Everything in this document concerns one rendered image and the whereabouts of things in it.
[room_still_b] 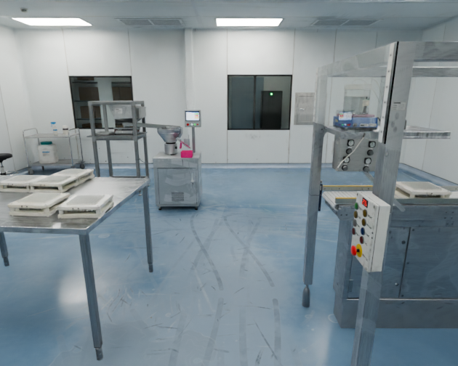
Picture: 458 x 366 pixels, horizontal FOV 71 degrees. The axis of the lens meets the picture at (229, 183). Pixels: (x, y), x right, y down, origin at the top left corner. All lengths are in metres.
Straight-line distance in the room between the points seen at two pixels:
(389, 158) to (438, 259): 1.35
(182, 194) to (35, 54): 4.85
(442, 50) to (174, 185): 3.70
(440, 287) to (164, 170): 3.32
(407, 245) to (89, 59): 6.78
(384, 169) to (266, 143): 6.01
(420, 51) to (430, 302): 1.81
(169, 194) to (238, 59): 3.66
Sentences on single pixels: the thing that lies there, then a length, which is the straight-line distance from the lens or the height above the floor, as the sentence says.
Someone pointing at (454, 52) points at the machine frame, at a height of 1.72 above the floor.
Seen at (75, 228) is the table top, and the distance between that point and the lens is 1.92.
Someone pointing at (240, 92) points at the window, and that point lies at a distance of 7.10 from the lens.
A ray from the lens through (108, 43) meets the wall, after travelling 7.56.
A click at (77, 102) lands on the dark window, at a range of 7.78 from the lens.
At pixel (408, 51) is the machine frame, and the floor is 1.72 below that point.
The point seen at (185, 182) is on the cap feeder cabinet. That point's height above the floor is 0.42.
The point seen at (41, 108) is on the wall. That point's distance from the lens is 8.14.
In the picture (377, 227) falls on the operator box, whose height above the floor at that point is 1.13.
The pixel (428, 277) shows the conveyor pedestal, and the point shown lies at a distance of 2.59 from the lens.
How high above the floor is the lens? 1.58
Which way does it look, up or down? 15 degrees down
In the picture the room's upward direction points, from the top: straight up
